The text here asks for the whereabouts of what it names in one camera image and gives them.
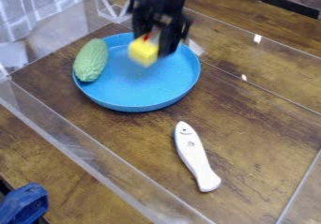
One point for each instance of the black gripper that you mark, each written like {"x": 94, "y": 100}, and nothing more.
{"x": 161, "y": 12}

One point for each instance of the yellow toy brick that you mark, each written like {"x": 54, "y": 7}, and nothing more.
{"x": 145, "y": 48}

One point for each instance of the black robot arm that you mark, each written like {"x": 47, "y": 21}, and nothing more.
{"x": 164, "y": 14}

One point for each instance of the blue round tray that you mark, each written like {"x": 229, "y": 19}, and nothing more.
{"x": 130, "y": 88}

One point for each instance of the green bumpy toy gourd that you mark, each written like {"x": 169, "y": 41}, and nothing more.
{"x": 91, "y": 60}

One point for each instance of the black bar in background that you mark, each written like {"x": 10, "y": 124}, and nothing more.
{"x": 295, "y": 7}

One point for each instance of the blue clamp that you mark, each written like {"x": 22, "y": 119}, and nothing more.
{"x": 24, "y": 204}

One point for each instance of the clear acrylic enclosure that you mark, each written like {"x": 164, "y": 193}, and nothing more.
{"x": 109, "y": 164}

